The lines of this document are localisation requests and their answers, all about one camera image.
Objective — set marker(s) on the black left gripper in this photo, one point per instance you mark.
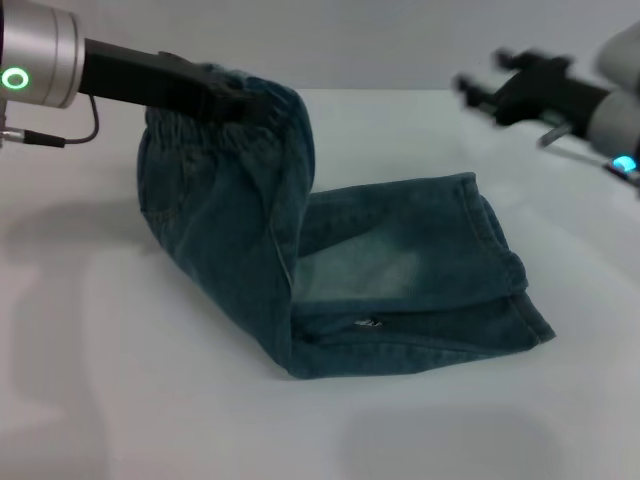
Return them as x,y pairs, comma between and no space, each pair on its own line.
140,80

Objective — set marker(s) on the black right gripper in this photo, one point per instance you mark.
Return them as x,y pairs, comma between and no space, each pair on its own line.
550,92

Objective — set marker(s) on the blue denim shorts cartoon patch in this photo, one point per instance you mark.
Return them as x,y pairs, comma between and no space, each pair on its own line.
240,250

